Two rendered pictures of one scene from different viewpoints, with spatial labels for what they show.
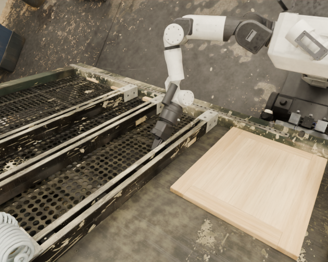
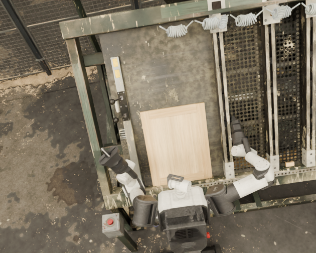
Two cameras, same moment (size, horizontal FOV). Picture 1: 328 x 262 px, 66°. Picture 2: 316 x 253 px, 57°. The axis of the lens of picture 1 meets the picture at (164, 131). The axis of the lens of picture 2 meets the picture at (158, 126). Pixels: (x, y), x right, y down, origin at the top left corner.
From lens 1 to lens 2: 1.26 m
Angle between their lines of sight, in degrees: 46
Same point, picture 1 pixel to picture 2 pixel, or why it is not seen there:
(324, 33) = (177, 201)
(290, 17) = (198, 203)
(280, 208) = (156, 131)
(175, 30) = (261, 166)
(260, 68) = not seen: outside the picture
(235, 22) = (229, 191)
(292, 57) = not seen: hidden behind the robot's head
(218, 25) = (238, 184)
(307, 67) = not seen: hidden behind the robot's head
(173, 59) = (256, 158)
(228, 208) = (173, 113)
